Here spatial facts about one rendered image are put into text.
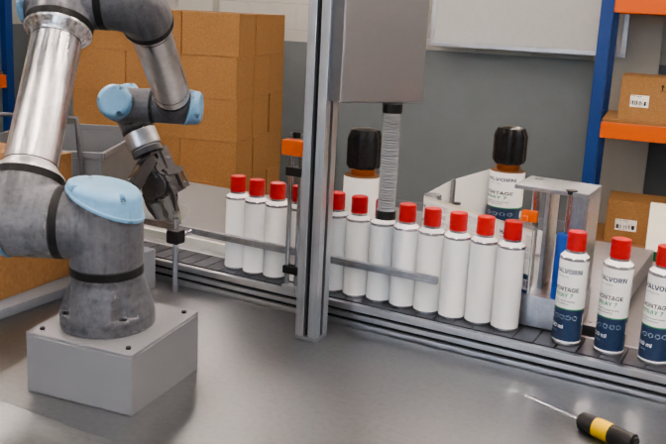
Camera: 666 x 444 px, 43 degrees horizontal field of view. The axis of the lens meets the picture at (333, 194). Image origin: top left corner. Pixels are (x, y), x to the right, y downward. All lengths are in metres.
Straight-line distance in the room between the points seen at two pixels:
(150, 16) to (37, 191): 0.38
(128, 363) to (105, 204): 0.24
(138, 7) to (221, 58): 3.52
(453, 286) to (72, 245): 0.70
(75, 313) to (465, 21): 4.79
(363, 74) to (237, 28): 3.55
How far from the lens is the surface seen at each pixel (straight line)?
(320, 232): 1.55
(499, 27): 5.86
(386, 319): 1.67
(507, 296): 1.59
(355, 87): 1.49
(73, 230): 1.34
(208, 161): 5.15
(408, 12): 1.53
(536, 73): 5.95
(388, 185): 1.53
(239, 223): 1.84
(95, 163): 3.78
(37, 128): 1.44
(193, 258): 1.95
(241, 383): 1.45
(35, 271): 1.86
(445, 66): 6.07
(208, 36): 5.08
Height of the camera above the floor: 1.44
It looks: 12 degrees down
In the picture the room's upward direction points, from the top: 3 degrees clockwise
